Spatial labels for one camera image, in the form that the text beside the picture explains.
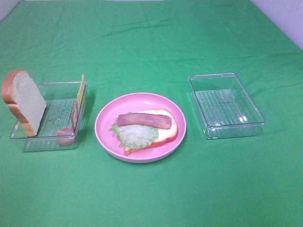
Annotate bacon strip from container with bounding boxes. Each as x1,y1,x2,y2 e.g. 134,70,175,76
57,102,78,146
117,113,172,129

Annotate bread slice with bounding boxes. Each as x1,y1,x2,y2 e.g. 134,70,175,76
123,109,178,155
1,70,47,137

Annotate green lettuce leaf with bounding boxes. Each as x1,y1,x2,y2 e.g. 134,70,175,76
109,110,159,151

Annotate yellow cheese slice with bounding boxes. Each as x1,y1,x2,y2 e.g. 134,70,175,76
77,74,86,108

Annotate pink plate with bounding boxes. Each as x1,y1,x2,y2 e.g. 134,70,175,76
95,93,187,163

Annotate green tablecloth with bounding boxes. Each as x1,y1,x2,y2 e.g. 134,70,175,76
0,0,303,227

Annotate clear right plastic container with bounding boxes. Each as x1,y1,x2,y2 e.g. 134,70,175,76
188,73,266,140

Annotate clear plastic container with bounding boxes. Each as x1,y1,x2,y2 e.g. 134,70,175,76
188,73,266,140
9,81,88,152

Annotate clear left plastic container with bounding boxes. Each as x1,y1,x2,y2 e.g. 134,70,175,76
9,81,88,152

